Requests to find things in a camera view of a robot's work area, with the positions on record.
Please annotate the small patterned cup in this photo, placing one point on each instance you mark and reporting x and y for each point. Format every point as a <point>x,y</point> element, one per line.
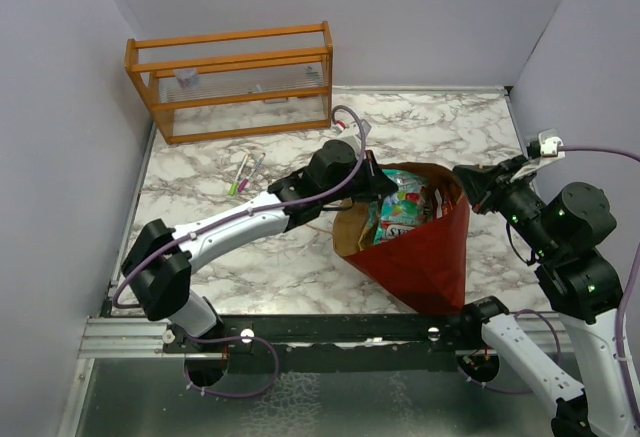
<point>187,77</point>

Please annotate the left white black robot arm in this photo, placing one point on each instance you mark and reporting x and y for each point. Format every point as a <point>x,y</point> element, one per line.
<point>162,260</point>

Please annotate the orange wooden rack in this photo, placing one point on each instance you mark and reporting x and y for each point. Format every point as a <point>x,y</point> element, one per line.
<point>252,82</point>

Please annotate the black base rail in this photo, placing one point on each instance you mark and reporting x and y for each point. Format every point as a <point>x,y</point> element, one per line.
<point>257,344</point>

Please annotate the red brown paper bag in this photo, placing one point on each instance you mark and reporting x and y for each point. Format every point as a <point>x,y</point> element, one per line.
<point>424,268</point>

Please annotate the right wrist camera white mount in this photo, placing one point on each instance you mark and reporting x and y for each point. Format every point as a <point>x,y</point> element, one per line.
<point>542,151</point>

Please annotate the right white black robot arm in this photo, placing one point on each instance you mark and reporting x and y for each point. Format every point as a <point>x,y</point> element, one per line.
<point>582,287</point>

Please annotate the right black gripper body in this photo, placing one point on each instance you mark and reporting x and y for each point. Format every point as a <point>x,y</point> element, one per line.
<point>516,198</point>

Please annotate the teal Fox's candy bag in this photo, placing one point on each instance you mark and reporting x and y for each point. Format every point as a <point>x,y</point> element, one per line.
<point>406,209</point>

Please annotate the red orange snack packet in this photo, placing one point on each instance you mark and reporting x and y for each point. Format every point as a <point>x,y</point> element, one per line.
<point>441,198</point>

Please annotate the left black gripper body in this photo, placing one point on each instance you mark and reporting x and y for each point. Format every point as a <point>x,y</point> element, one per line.
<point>364,185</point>

